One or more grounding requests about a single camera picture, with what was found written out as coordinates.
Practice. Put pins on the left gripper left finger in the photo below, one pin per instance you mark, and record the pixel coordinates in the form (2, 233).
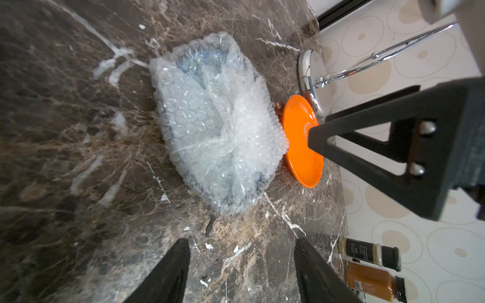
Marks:
(167, 281)

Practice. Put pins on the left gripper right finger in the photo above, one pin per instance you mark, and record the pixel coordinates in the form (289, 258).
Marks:
(317, 281)

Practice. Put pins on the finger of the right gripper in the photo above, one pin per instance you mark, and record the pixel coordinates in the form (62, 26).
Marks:
(375, 102)
(435, 132)

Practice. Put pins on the orange dinner plate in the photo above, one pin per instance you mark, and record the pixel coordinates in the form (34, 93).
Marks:
(297, 119)

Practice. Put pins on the bubble plate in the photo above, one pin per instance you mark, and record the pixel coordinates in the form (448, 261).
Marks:
(218, 122)

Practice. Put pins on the chrome mug tree stand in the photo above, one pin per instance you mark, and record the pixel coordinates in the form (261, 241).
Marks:
(309, 85)

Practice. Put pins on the amber jar black lid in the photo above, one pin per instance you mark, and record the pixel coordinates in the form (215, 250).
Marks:
(376, 282)

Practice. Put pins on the spice bottle black label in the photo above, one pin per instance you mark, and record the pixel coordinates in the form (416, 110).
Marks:
(383, 256)

